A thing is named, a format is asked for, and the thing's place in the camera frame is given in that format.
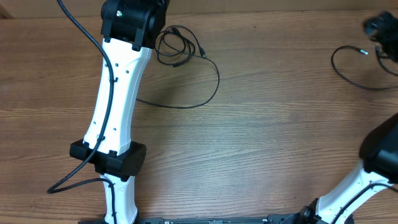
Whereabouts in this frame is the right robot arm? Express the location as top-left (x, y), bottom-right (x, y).
top-left (278, 11), bottom-right (397, 224)

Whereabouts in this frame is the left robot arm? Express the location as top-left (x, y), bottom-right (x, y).
top-left (70, 1), bottom-right (169, 223)

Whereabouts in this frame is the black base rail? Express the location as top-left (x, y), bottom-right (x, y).
top-left (136, 214), bottom-right (289, 224)

